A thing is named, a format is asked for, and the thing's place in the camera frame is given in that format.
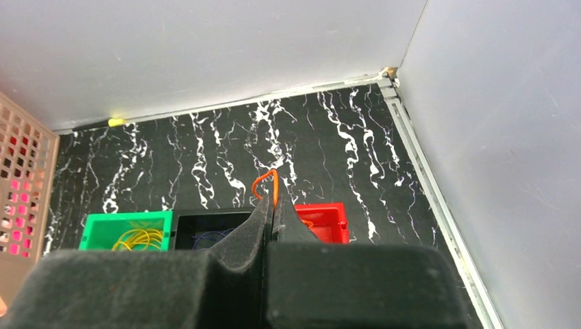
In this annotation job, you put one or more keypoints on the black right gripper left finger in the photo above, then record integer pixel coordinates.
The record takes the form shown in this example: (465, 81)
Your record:
(219, 287)

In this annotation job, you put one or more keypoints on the green plastic bin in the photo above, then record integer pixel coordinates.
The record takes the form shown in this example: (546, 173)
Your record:
(129, 231)

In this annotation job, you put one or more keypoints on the yellow tape piece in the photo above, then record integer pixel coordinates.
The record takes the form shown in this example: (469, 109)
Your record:
(115, 122)

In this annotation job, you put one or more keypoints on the red plastic bin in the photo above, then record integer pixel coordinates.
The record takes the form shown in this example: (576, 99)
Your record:
(327, 221)

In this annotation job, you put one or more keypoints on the peach desk file organizer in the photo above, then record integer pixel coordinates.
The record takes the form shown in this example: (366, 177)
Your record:
(28, 158)

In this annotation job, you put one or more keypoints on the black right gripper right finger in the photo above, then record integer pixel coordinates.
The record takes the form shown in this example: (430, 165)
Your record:
(312, 284)

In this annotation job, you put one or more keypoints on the black plastic bin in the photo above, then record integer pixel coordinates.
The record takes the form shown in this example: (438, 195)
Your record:
(200, 229)

